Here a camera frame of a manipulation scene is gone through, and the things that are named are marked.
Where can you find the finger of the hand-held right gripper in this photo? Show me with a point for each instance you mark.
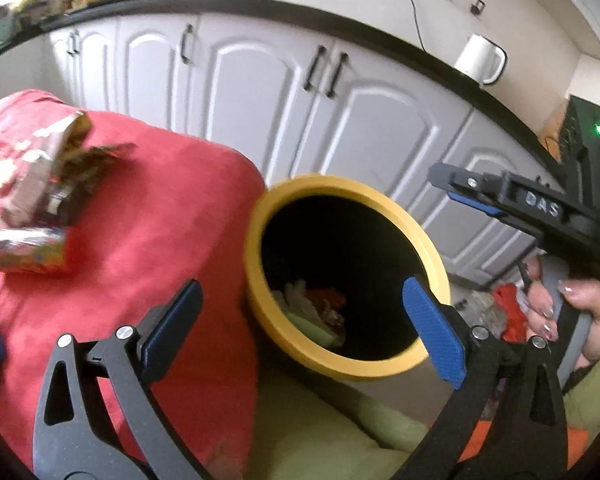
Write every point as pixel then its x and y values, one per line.
pixel 472 185

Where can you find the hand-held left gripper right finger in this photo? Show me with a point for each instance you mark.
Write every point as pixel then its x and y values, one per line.
pixel 435 332

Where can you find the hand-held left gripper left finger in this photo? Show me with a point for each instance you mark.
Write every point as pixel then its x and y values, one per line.
pixel 172 327

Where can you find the yellow-rimmed trash bin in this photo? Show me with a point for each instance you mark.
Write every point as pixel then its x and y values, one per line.
pixel 252 260

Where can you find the red mesh bag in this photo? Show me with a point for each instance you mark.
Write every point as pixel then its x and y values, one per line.
pixel 330 297

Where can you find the green and white wrapper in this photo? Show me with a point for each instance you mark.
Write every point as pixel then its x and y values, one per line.
pixel 310 327

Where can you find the white plastic bag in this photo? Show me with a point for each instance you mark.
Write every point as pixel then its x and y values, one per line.
pixel 295 300

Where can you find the colourful snack packet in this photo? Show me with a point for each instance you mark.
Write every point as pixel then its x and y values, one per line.
pixel 30 252

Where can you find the purple wrapper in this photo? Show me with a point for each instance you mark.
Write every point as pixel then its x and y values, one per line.
pixel 30 195

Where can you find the brown and gold wrapper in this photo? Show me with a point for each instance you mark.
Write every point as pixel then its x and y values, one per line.
pixel 75 132

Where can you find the clear plastic bag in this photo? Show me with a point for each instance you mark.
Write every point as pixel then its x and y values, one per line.
pixel 480 312

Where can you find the red plastic bag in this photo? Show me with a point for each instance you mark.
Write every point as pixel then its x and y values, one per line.
pixel 510 310

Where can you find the red floral tablecloth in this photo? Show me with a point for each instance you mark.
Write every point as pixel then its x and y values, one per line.
pixel 155 230

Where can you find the white electric kettle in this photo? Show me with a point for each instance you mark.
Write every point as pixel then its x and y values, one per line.
pixel 477 60

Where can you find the yellow-green cloth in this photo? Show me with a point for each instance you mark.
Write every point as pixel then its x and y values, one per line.
pixel 330 430

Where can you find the orange cloth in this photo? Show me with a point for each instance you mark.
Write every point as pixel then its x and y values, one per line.
pixel 590 455

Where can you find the white lower kitchen cabinets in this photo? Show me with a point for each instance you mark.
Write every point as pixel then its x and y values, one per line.
pixel 260 90

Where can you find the black kitchen countertop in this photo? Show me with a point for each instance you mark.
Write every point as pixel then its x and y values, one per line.
pixel 290 12

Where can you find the black wall hook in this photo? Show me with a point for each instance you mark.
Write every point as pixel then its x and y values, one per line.
pixel 477 7

